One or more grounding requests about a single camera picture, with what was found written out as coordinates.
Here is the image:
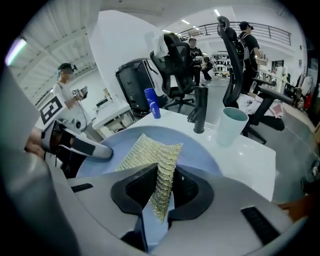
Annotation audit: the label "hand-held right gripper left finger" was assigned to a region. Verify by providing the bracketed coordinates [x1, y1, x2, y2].
[66, 162, 160, 253]

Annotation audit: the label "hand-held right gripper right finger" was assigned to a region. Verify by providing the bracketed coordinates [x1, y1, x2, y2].
[149, 166, 308, 256]

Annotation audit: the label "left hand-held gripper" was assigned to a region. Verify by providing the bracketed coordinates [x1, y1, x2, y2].
[39, 92, 114, 160]

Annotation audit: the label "yellow-green sponge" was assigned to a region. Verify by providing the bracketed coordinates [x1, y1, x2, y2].
[114, 133, 184, 225]

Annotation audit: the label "large blue plate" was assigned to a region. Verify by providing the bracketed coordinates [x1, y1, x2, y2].
[75, 125, 223, 180]

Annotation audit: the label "person's left forearm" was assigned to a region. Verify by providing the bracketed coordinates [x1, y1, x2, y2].
[24, 127, 47, 159]

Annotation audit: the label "person's left hand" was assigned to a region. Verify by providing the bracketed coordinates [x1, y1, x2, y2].
[49, 128, 63, 151]

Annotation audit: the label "blue bottle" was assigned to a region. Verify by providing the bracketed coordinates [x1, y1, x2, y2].
[144, 87, 161, 120]

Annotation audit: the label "black and white appliance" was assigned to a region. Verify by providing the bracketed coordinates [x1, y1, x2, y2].
[115, 58, 169, 117]

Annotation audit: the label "brown wooden cabinet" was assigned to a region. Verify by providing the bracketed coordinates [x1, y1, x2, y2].
[277, 193, 311, 221]

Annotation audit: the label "pale teal cup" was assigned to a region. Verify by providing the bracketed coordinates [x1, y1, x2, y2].
[216, 106, 250, 147]

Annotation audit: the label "black faucet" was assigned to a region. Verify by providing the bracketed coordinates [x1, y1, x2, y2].
[186, 86, 209, 134]

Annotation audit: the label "black mesh office chair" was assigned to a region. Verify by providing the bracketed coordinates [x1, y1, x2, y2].
[149, 31, 196, 113]
[216, 15, 293, 145]

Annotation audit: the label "white cloth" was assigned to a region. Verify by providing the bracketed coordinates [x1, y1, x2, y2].
[152, 31, 170, 61]

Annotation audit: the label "white printed papers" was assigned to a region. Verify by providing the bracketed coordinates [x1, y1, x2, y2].
[237, 92, 285, 118]

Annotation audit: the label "black balcony railing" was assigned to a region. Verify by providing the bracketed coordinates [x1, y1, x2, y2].
[179, 21, 292, 46]

